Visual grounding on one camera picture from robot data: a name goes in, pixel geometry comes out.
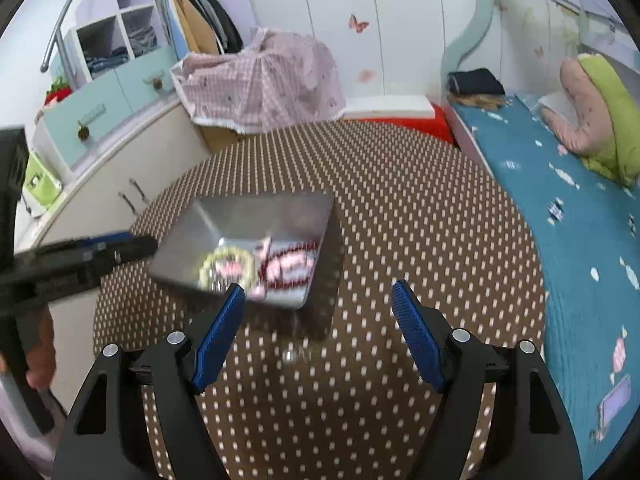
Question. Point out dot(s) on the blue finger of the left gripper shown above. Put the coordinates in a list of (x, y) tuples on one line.
[(103, 259), (107, 239)]

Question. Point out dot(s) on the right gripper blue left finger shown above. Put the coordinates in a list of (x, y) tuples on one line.
[(212, 336)]

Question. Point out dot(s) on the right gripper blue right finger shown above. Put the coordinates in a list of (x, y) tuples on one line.
[(423, 329)]

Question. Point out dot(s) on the person left hand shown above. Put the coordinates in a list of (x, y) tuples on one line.
[(36, 332)]

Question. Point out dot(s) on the beige cabinet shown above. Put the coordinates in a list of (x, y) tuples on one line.
[(141, 159)]

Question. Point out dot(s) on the green bag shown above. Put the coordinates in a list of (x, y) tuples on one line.
[(41, 188)]

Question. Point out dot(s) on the brown polka dot tablecloth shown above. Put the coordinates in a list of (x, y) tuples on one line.
[(351, 405)]

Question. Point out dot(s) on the silver metal tin box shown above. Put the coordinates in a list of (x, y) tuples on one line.
[(181, 263)]

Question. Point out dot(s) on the teal drawer unit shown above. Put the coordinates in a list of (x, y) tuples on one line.
[(71, 129)]

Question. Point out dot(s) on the brown cardboard box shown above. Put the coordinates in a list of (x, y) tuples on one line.
[(217, 138)]

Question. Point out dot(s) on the white cubby shelf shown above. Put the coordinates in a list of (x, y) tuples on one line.
[(88, 33)]

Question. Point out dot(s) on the blue bed sheet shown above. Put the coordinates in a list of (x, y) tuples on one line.
[(586, 230)]

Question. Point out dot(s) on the pink checkered cloth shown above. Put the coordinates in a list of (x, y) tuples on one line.
[(282, 79)]

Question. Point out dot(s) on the hanging clothes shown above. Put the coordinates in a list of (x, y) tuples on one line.
[(198, 26)]

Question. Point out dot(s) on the white board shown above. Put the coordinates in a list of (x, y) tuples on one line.
[(389, 107)]

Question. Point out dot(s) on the folded dark clothes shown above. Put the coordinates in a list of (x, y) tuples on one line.
[(476, 88)]

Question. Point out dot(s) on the pink body pillow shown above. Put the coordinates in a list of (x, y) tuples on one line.
[(577, 114)]

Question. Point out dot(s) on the green blanket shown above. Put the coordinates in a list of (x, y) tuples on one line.
[(618, 160)]

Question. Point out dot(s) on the white wardrobe doors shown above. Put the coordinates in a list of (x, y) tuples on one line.
[(382, 47)]

